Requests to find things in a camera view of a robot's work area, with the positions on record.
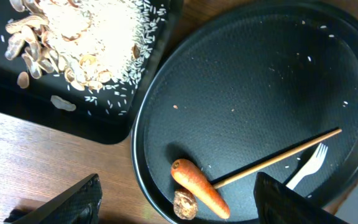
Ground round black tray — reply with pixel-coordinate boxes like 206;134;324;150
132;1;358;223

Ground white plastic fork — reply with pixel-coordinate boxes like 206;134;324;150
286;143;328;190

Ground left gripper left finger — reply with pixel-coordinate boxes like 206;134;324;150
3;174;103;224

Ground rice and peanut shells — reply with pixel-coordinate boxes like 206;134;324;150
4;0;168;116

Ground brown mushroom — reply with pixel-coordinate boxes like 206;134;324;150
173;189;198;220

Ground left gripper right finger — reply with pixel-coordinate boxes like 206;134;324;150
254;172;347;224

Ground black rectangular tray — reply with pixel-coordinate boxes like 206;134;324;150
0;1;183;144

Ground wooden chopstick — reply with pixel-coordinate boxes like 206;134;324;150
213;129;342;189

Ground orange carrot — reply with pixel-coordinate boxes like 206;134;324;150
171;159;231;219

